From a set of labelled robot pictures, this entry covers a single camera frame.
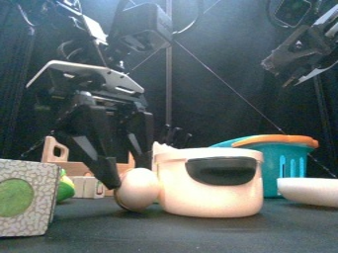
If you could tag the small red-marked toy block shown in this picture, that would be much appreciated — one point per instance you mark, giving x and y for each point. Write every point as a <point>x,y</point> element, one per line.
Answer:
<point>96,187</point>

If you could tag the white shallow bowl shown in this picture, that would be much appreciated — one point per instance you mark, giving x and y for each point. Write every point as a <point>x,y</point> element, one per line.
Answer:
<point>310,192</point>

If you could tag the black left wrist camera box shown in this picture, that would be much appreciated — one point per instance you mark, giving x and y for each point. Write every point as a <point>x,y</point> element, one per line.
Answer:
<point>143,26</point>

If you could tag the green toy leaf vegetable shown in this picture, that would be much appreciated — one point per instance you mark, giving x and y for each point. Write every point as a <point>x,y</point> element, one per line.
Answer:
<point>65,189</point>

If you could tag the white toy pot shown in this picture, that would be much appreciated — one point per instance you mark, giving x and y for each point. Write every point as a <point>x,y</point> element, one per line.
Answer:
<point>211,194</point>

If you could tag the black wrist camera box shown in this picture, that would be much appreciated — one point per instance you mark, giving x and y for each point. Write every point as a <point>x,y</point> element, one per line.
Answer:
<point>143,26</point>
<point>292,11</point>

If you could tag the teal basket with orange rim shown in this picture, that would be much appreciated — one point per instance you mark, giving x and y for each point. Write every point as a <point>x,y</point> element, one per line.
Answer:
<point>286,161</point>

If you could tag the vertical metal frame pole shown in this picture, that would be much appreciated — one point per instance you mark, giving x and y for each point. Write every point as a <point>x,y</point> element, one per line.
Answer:
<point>168,82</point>

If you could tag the beige toy egg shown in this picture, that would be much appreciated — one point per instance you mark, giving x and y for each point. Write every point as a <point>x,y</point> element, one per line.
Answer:
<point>137,189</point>

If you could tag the patterned box with green circle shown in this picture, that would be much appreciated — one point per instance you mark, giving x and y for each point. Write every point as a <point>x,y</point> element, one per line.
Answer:
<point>25,197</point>

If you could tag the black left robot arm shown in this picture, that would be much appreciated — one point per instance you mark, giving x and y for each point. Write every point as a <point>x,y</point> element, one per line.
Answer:
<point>52,26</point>

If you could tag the small white toy block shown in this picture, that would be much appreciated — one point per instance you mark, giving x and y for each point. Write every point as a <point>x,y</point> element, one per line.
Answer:
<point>78,187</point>

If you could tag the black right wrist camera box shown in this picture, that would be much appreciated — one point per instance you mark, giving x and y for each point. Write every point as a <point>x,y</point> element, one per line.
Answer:
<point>292,11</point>

